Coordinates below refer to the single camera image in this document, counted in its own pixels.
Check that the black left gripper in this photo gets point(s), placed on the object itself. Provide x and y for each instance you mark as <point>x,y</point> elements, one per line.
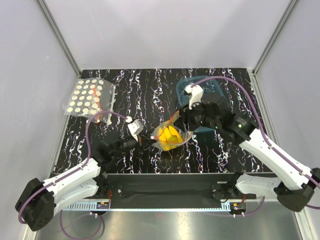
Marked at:
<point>144,140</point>

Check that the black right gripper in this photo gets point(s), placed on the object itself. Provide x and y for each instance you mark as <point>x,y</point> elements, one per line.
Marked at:
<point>186,116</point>

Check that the clear zip bag orange zipper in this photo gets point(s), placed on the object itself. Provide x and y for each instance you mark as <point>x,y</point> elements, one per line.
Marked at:
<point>185,134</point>

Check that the yellow toy banana bunch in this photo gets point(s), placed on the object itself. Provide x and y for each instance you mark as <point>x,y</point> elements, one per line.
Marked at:
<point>168,138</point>

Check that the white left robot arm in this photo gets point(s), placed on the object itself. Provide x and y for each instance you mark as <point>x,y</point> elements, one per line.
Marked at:
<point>92,170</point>

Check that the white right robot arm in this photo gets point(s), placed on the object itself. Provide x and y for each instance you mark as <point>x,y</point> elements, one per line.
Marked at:
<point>294,183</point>

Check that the clear bag with round stickers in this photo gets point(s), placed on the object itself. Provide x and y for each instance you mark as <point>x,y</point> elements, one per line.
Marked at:
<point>89,97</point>

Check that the teal transparent plastic container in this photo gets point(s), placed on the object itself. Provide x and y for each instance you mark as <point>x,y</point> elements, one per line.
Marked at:
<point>209,85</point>

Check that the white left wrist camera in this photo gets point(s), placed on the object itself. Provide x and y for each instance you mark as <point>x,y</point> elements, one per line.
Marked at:
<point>135,127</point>

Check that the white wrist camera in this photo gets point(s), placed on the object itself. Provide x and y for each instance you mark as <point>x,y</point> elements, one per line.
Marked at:
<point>135,127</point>
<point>195,92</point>

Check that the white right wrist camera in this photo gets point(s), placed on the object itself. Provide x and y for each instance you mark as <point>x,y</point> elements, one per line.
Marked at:
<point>195,92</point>

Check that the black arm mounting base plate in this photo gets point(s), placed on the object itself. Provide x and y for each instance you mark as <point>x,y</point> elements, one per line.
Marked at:
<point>194,184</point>

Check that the aluminium frame rail front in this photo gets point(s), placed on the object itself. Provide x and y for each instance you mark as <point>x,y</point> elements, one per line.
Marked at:
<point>139,203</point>

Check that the left aluminium frame post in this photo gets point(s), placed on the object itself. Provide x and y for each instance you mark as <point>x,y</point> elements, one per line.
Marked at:
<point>58,35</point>

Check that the aluminium frame post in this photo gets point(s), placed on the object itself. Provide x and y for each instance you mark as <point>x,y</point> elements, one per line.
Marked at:
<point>275,35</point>
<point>58,35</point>

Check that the right aluminium frame post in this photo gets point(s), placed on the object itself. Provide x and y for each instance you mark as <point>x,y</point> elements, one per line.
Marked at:
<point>275,35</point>

